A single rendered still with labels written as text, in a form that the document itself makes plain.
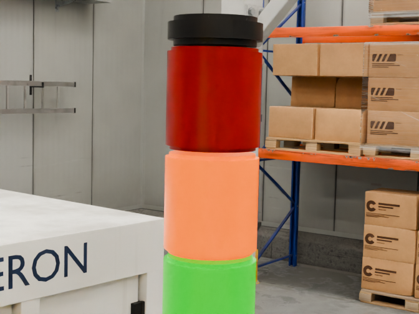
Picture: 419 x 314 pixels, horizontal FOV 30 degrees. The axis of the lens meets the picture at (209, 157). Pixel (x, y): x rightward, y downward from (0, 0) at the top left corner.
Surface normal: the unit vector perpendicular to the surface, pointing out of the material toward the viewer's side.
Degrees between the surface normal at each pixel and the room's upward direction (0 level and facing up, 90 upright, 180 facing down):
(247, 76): 90
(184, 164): 90
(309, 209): 90
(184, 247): 90
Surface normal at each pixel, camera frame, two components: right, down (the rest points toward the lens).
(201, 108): -0.31, 0.07
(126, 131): 0.81, 0.07
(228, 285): 0.45, 0.09
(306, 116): -0.58, 0.07
